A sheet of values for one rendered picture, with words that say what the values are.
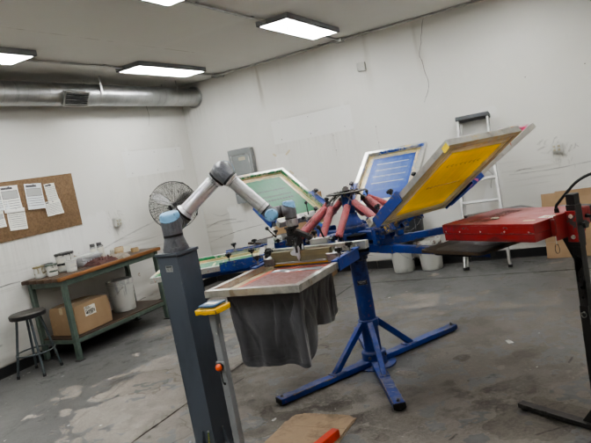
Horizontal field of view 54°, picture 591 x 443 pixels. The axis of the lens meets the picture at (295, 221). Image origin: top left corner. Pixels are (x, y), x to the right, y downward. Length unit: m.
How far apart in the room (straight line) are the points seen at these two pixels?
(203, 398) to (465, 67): 5.11
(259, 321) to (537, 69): 4.96
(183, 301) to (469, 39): 5.02
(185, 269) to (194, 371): 0.61
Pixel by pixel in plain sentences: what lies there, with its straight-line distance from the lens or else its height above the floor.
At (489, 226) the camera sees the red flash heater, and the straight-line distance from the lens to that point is 3.08.
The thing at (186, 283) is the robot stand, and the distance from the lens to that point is 3.44.
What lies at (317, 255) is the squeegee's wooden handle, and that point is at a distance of 3.48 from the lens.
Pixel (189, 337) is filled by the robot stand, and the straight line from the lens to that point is 3.51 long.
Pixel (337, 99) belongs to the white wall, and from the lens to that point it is 7.81.
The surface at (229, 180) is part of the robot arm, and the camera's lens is 3.37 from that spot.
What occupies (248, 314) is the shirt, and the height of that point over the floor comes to 0.83.
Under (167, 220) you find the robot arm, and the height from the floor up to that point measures 1.39.
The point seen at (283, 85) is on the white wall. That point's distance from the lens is 8.16.
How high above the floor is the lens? 1.58
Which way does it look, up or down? 6 degrees down
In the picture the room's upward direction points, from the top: 10 degrees counter-clockwise
